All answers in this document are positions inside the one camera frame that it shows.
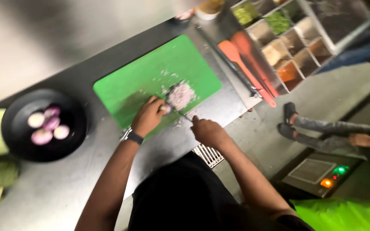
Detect green cutting board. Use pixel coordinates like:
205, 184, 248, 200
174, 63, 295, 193
93, 35, 222, 140

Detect black wristwatch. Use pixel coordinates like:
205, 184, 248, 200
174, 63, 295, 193
120, 127, 145, 145

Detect induction cooker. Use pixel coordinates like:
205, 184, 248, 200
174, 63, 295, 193
270, 148, 365, 199

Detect black bowl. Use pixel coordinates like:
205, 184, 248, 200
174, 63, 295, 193
1, 89, 88, 162

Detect bright green plastic bag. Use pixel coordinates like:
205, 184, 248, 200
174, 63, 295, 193
290, 198, 370, 231

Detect person's right hand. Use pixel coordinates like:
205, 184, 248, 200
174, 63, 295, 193
190, 115, 232, 149

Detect white bowl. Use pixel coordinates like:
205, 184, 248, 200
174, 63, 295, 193
195, 0, 226, 21

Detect steel ingredient container rack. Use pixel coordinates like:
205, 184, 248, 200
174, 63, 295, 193
230, 0, 370, 95

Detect orange spatula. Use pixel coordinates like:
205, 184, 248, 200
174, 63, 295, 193
218, 40, 277, 108
230, 31, 280, 98

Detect person's left hand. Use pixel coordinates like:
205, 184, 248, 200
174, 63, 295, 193
131, 96, 172, 138

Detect pile of chopped onion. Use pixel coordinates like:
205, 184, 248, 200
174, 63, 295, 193
167, 81, 196, 111

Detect kitchen knife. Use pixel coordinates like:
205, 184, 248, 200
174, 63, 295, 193
167, 103, 194, 122

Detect person's black apron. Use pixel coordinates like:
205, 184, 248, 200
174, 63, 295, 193
128, 151, 315, 231

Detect floor drain grate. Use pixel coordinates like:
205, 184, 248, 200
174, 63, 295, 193
193, 144, 225, 169

